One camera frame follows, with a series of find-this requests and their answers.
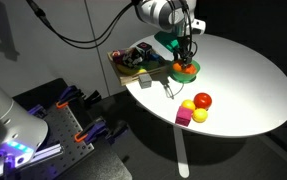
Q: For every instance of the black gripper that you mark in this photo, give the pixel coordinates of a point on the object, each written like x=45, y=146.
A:
x=184, y=50

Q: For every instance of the orange ball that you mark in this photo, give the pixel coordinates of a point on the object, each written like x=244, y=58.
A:
x=177, y=66

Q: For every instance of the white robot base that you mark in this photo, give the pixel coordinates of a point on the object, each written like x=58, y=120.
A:
x=21, y=134

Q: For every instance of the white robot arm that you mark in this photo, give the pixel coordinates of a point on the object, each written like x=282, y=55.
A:
x=176, y=21

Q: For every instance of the green plastic bowl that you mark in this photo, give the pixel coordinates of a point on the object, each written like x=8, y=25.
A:
x=183, y=77

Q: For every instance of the blue block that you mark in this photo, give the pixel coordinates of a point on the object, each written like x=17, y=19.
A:
x=154, y=57

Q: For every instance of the black cube with red symbol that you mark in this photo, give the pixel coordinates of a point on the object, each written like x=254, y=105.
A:
x=144, y=48

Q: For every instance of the red tomato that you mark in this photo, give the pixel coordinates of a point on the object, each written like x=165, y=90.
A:
x=203, y=100

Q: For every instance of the yellow ball near cube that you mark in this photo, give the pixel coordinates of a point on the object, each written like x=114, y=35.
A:
x=189, y=104

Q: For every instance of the small grey cube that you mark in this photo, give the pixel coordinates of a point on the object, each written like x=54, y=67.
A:
x=145, y=81

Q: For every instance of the black and white ball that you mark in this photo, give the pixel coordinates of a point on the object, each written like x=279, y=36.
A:
x=132, y=58

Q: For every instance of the yellow banana toy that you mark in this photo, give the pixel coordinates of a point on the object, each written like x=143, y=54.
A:
x=128, y=71

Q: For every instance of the pink cube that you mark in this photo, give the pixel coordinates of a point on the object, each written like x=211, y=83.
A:
x=183, y=116

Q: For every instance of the yellow ball front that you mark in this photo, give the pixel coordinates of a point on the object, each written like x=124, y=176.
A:
x=199, y=115

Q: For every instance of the wooden tray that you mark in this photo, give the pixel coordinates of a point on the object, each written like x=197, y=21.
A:
x=151, y=67

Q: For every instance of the purple toy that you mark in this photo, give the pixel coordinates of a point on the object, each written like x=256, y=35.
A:
x=118, y=56

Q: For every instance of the white table leg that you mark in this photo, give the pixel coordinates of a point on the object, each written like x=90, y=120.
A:
x=182, y=161

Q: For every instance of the purple clamp lower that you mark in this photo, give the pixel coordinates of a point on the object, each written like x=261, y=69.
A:
x=98, y=129

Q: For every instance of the purple clamp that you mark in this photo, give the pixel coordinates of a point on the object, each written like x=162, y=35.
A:
x=73, y=93
x=98, y=129

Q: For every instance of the purple clamp upper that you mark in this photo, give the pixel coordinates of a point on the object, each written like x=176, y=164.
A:
x=73, y=93

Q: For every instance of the perforated metal breadboard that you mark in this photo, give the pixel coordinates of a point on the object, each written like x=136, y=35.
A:
x=60, y=152

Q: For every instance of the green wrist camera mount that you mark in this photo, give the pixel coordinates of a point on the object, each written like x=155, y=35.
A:
x=168, y=40

